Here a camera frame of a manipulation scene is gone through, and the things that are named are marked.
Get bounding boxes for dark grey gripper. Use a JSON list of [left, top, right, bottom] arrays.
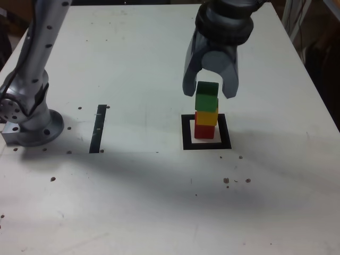
[[182, 29, 241, 100]]

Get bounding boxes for green cube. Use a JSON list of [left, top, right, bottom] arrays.
[[194, 81, 220, 112]]

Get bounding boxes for yellow cube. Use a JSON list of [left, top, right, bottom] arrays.
[[194, 110, 219, 126]]

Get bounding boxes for red cube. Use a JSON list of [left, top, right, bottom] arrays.
[[194, 124, 215, 140]]

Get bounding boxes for black tape square outline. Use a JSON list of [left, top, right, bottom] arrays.
[[181, 113, 232, 151]]

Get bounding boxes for black tape strip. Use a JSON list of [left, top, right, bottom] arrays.
[[89, 104, 107, 154]]

